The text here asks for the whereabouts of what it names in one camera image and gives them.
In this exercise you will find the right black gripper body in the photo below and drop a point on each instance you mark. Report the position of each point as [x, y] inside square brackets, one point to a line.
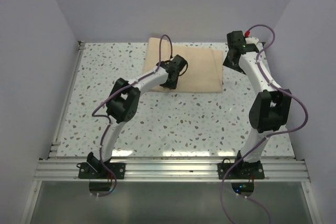
[228, 55]

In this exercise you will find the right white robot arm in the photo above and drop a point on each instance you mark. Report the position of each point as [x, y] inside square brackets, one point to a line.
[268, 113]

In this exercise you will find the beige cloth wrap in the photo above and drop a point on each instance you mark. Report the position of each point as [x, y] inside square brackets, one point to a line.
[205, 71]

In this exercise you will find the aluminium rail frame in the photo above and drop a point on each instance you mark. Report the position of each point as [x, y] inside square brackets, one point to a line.
[170, 150]

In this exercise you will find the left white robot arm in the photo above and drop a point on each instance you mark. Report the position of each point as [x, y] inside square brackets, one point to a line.
[123, 101]

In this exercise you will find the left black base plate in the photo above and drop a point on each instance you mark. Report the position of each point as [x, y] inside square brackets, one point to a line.
[87, 172]

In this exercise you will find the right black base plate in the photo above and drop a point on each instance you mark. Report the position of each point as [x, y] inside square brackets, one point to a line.
[241, 171]

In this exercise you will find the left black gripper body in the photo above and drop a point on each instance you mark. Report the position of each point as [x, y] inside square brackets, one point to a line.
[176, 77]

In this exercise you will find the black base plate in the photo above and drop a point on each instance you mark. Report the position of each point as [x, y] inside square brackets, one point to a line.
[241, 171]
[87, 172]

